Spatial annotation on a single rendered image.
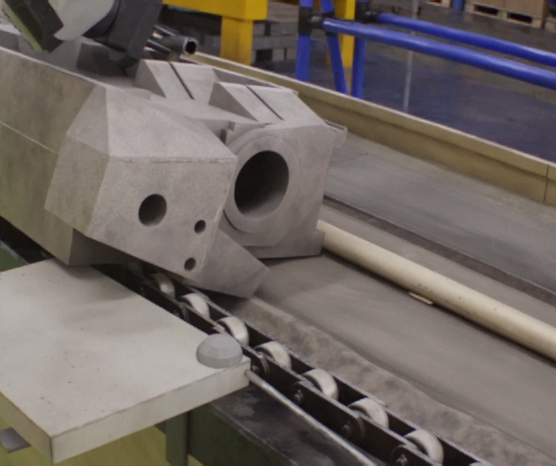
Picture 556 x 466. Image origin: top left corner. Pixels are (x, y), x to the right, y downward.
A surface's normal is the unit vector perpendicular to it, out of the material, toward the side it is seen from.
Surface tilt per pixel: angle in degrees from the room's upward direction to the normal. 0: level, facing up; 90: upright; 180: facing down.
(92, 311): 0
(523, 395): 0
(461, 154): 89
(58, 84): 80
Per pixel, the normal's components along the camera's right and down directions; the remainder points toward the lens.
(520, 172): -0.77, 0.18
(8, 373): 0.07, -0.93
